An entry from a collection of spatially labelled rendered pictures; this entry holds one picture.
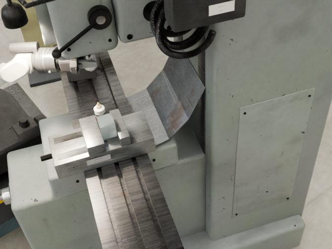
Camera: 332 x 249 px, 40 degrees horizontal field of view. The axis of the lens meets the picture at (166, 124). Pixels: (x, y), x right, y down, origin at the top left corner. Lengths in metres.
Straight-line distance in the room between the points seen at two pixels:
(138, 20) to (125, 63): 2.21
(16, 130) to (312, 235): 1.62
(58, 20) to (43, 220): 0.87
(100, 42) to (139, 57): 2.23
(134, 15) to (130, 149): 0.47
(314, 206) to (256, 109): 1.15
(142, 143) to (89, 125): 0.19
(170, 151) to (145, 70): 1.83
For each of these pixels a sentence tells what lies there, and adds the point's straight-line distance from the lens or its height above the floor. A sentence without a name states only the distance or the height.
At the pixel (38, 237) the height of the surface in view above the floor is 0.54.
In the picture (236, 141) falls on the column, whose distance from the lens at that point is 1.78.
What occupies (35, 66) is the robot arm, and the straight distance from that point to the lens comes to 1.64.
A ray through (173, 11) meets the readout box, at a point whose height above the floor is 1.58.
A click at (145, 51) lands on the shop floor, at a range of 3.75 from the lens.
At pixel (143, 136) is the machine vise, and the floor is 1.03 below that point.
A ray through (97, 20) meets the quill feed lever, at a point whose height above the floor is 1.46.
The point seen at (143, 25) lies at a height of 1.40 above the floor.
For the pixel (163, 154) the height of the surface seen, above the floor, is 0.84.
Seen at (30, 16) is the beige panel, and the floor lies 0.48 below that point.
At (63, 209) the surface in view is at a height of 0.68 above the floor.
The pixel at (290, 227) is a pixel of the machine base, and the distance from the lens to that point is 2.39.
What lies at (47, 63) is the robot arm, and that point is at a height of 1.25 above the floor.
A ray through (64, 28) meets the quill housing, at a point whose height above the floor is 1.43.
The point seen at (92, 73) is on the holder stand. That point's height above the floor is 0.98.
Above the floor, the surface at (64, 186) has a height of 0.82.
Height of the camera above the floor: 2.18
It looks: 45 degrees down
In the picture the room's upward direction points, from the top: 5 degrees counter-clockwise
